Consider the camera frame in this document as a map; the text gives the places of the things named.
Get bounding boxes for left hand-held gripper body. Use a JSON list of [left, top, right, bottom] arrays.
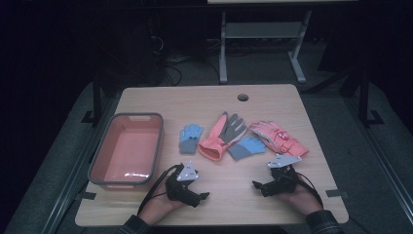
[[165, 161, 202, 209]]

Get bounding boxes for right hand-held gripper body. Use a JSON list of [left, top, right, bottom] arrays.
[[260, 154, 302, 198]]

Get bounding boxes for blue grey knit glove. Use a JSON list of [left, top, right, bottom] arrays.
[[227, 136, 267, 161]]

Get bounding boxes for pink and grey glove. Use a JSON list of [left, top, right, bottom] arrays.
[[198, 111, 247, 162]]

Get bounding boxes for small blue grey glove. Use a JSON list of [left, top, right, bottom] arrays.
[[178, 123, 205, 155]]

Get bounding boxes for pink basin with grey rim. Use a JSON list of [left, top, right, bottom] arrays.
[[88, 112, 165, 191]]

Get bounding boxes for person's right hand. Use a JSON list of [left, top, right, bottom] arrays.
[[279, 184, 322, 215]]

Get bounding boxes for person's left hand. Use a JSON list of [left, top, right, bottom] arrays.
[[137, 191, 184, 225]]

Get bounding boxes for pink white padded glove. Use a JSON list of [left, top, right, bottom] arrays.
[[248, 120, 310, 158]]

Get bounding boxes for black tape strip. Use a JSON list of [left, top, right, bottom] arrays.
[[325, 189, 350, 199], [76, 191, 97, 201]]

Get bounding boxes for grey metal stand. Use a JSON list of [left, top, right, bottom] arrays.
[[218, 9, 313, 85]]

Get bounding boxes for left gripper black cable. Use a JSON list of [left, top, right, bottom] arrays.
[[137, 164, 183, 215]]

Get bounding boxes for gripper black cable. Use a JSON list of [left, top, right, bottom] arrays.
[[294, 173, 324, 209], [137, 164, 183, 215]]

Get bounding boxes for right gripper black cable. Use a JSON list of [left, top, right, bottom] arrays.
[[294, 173, 324, 209]]

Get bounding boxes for black stand post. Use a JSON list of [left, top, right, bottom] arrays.
[[357, 69, 386, 128], [81, 72, 103, 127]]

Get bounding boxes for floor cables bundle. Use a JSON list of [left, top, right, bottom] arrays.
[[150, 33, 222, 87]]

